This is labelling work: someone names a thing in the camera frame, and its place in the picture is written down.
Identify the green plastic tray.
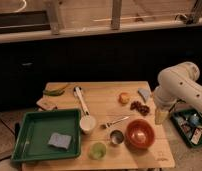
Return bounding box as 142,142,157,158
11,109,81,163

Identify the red bowl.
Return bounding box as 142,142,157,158
125,119,155,149

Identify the white paper cup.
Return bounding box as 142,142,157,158
80,115,96,134

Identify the green bin with items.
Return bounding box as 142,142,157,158
170,109,202,148

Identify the small orange apple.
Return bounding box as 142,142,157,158
118,92,130,105

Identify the white handled utensil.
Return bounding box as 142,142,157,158
73,86,90,115

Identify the bunch of dark grapes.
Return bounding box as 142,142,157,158
130,101,150,116

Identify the green plastic cup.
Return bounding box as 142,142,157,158
88,142,106,160

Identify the small metal cup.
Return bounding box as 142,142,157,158
110,130,124,145

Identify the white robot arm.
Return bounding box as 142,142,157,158
153,62,202,125

